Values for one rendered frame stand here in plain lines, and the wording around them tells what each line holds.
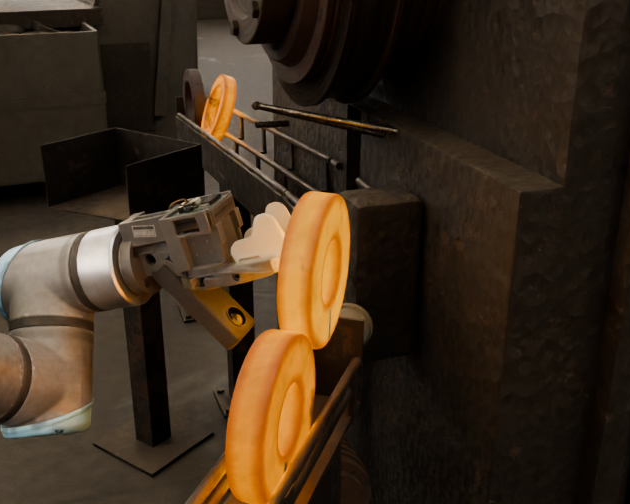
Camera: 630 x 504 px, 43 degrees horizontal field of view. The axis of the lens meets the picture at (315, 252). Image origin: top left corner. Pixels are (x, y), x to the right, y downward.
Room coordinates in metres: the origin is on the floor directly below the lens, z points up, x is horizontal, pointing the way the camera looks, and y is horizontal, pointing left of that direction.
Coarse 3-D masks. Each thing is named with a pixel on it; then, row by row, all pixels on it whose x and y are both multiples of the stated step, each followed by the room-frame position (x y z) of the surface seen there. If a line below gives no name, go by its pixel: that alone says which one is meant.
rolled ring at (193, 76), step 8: (184, 72) 2.31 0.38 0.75; (192, 72) 2.25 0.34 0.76; (184, 80) 2.31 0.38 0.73; (192, 80) 2.21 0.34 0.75; (200, 80) 2.22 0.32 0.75; (184, 88) 2.32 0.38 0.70; (192, 88) 2.20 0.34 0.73; (200, 88) 2.20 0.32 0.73; (184, 96) 2.33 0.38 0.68; (192, 96) 2.20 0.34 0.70; (200, 96) 2.19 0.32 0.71; (184, 104) 2.34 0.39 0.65; (192, 104) 2.33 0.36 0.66; (200, 104) 2.19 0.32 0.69; (192, 112) 2.32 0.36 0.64; (200, 112) 2.19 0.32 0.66; (192, 120) 2.29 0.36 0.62; (200, 120) 2.19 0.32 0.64
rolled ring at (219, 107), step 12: (216, 84) 2.13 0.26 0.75; (228, 84) 2.05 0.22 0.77; (216, 96) 2.14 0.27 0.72; (228, 96) 2.02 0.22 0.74; (204, 108) 2.17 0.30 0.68; (216, 108) 2.15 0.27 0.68; (228, 108) 2.01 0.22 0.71; (204, 120) 2.12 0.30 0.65; (216, 120) 2.00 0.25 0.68; (228, 120) 2.00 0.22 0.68; (216, 132) 2.01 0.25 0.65
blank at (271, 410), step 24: (264, 336) 0.62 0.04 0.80; (288, 336) 0.62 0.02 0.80; (264, 360) 0.59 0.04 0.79; (288, 360) 0.60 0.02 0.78; (312, 360) 0.67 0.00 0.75; (240, 384) 0.57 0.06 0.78; (264, 384) 0.57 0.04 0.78; (288, 384) 0.60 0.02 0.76; (312, 384) 0.67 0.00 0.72; (240, 408) 0.56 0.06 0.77; (264, 408) 0.55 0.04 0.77; (288, 408) 0.64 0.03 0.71; (312, 408) 0.67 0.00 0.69; (240, 432) 0.55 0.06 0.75; (264, 432) 0.54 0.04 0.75; (288, 432) 0.63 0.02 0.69; (240, 456) 0.54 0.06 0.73; (264, 456) 0.54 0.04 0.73; (288, 456) 0.60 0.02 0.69; (240, 480) 0.54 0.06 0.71; (264, 480) 0.54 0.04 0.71
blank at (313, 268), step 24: (312, 192) 0.75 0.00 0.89; (312, 216) 0.70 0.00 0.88; (336, 216) 0.74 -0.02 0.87; (288, 240) 0.68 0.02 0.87; (312, 240) 0.68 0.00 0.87; (336, 240) 0.75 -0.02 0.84; (288, 264) 0.67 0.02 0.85; (312, 264) 0.67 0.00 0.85; (336, 264) 0.76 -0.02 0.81; (288, 288) 0.66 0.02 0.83; (312, 288) 0.66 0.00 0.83; (336, 288) 0.75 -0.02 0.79; (288, 312) 0.66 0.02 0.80; (312, 312) 0.66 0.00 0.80; (336, 312) 0.75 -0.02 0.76; (312, 336) 0.67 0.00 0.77
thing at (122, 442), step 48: (48, 144) 1.61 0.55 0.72; (96, 144) 1.71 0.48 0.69; (144, 144) 1.71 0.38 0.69; (192, 144) 1.62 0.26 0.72; (48, 192) 1.60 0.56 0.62; (96, 192) 1.70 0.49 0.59; (144, 192) 1.48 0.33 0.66; (192, 192) 1.58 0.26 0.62; (144, 336) 1.55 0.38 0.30; (144, 384) 1.55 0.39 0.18; (144, 432) 1.56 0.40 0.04; (192, 432) 1.61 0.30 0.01
